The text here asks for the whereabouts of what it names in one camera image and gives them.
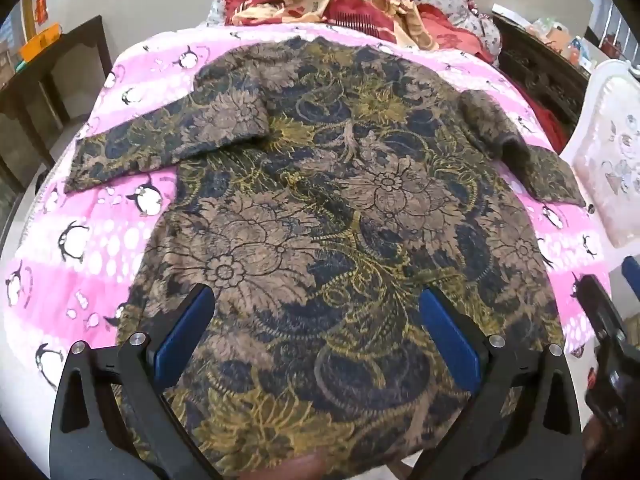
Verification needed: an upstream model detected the brown floral shirt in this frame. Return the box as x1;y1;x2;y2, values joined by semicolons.
64;35;587;480

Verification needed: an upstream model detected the dark wooden table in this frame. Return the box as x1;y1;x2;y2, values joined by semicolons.
0;15;115;196

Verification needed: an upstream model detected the white ornate chair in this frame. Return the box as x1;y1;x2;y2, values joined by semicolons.
560;59;640;250

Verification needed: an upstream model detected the blue plastic object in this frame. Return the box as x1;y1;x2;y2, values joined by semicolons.
622;256;640;312

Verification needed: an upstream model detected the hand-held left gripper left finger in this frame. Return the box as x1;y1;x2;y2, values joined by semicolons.
50;282;216;480

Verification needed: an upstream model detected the orange box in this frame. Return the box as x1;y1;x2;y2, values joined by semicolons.
20;22;64;59

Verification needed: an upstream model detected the dark carved wooden headboard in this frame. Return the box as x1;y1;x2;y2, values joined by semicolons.
492;12;591;156

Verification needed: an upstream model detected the clutter of small packets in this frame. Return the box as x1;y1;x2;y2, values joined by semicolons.
527;16;597;72

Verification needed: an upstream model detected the red floral quilt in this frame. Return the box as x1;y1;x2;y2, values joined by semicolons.
225;0;501;63

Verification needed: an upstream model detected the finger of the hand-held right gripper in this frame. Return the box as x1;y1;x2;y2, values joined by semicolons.
574;274;627;348

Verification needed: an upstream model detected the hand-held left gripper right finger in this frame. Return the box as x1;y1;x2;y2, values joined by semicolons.
419;285;584;480

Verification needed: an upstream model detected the pink penguin blanket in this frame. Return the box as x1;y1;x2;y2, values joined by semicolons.
0;22;613;480

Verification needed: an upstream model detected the white metal rack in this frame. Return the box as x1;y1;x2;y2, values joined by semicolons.
597;0;640;63

